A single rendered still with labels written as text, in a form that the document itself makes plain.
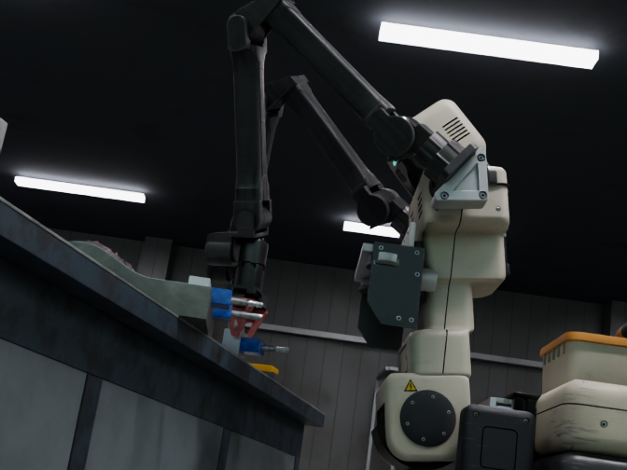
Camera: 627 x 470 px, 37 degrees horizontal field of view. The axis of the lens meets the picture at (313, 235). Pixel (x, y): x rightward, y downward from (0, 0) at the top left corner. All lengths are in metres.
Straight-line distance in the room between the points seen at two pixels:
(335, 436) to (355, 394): 0.50
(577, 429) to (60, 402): 0.85
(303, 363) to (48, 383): 8.92
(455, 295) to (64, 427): 0.86
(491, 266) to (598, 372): 0.29
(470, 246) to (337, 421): 8.26
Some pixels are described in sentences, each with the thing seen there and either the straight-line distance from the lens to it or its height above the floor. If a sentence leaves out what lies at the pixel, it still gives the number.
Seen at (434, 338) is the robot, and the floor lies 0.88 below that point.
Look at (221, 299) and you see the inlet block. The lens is 1.58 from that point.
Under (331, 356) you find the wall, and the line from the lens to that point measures 10.16.
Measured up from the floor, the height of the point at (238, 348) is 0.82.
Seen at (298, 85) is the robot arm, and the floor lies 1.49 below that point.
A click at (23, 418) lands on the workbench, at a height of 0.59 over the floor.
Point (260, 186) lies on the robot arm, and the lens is 1.87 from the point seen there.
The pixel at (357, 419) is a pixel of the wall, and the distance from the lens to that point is 10.09.
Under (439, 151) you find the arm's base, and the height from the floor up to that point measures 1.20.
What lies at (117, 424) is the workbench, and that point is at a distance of 1.47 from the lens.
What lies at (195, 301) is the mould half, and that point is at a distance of 1.51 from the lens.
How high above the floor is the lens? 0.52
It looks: 17 degrees up
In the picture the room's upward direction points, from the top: 8 degrees clockwise
